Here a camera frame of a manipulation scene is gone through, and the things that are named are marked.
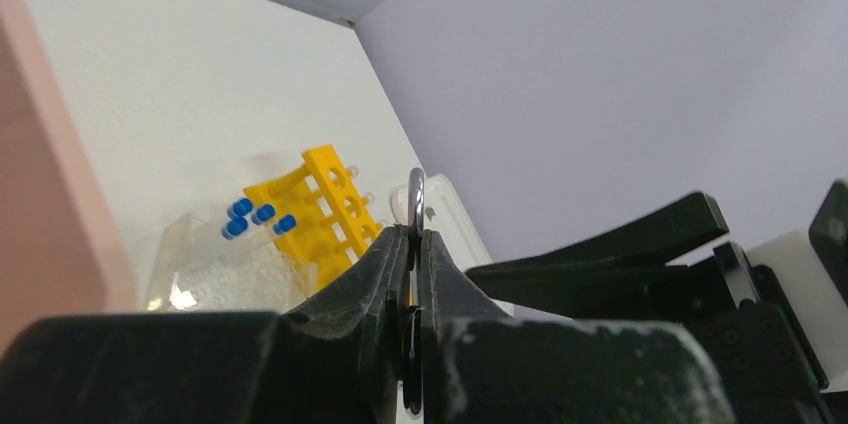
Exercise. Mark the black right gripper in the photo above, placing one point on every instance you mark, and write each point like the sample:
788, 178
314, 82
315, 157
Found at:
773, 318

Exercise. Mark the yellow test tube rack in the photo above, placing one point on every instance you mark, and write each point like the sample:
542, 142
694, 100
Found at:
334, 224

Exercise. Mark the blue capped tube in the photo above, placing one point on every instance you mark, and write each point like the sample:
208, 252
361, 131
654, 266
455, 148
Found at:
240, 208
263, 214
284, 225
234, 229

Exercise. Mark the white plastic tray lid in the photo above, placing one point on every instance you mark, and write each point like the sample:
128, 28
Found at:
446, 214

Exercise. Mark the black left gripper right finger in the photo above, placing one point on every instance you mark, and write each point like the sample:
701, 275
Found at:
481, 365

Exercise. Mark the pink plastic bin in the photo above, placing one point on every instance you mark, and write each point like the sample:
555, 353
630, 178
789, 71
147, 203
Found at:
61, 249

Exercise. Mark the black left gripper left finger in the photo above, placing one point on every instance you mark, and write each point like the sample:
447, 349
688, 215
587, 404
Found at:
332, 359

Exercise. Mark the clear plastic tube box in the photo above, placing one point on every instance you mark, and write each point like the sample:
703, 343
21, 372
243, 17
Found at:
198, 268

